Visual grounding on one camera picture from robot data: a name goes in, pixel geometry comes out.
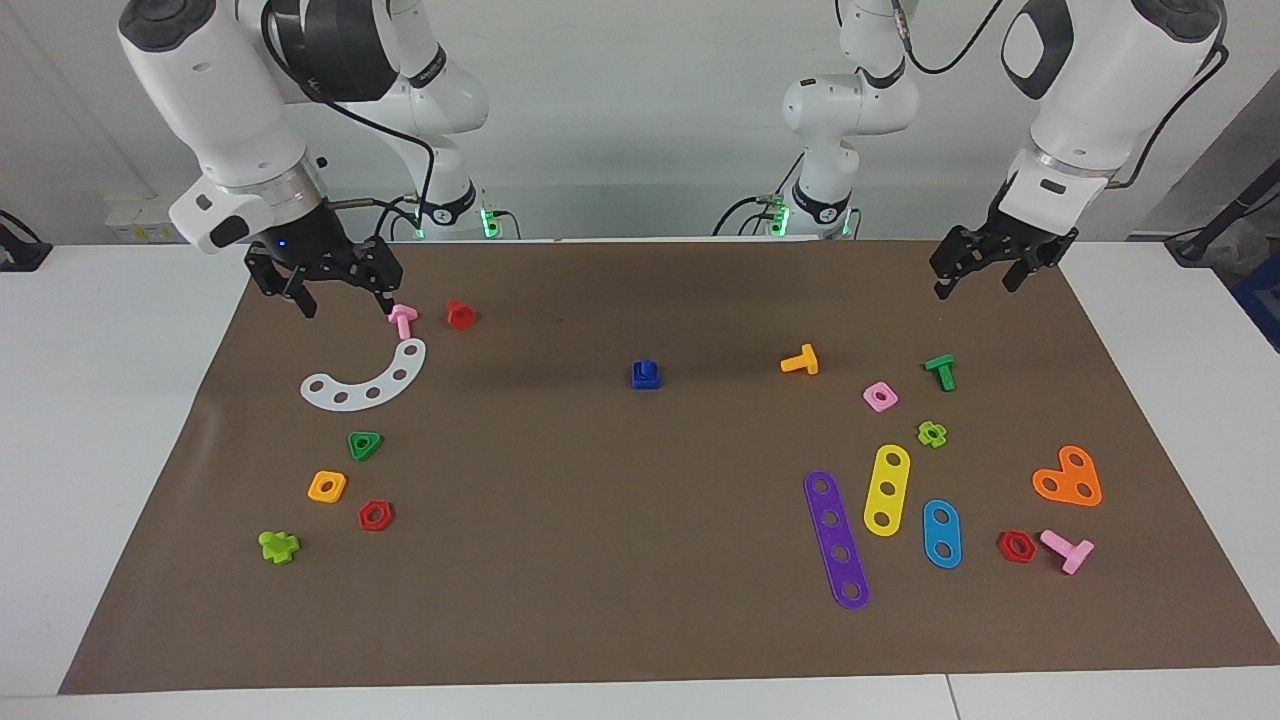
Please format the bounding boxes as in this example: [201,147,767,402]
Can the white curved perforated plate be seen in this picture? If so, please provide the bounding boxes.
[300,338,428,412]

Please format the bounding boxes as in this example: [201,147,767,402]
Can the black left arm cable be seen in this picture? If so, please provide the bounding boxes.
[893,0,1006,76]

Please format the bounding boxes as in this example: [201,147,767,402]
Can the white power strip box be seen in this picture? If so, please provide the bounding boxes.
[105,195,186,244]

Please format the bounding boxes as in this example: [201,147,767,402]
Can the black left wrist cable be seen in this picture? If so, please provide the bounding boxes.
[1105,45,1229,191]

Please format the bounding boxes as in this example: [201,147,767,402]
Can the purple four-hole plate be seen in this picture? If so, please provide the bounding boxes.
[803,470,871,610]

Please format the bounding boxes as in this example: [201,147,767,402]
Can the black stand with cable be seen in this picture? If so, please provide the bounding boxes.
[1165,160,1280,266]

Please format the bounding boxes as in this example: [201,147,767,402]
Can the blue two-hole oval plate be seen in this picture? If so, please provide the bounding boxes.
[921,499,963,570]

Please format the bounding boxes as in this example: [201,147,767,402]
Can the brown paper table mat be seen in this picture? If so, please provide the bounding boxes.
[58,238,1280,696]

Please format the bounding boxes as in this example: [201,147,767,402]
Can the yellow three-hole plate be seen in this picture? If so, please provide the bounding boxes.
[863,444,912,538]

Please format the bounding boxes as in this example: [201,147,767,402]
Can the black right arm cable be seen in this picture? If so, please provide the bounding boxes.
[262,0,441,241]

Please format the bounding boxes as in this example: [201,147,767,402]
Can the black base cables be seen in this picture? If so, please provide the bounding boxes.
[713,195,791,238]

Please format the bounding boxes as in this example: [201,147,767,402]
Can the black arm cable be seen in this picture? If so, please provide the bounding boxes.
[893,0,1006,76]
[262,0,441,241]

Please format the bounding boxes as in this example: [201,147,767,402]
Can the black device with cable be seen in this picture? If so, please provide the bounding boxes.
[0,210,53,273]

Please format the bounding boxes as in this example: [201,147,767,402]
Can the orange heart-shaped plate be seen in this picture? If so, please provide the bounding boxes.
[1031,445,1103,508]

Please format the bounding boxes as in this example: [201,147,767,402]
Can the blue crate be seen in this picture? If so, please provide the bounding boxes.
[1232,255,1280,351]

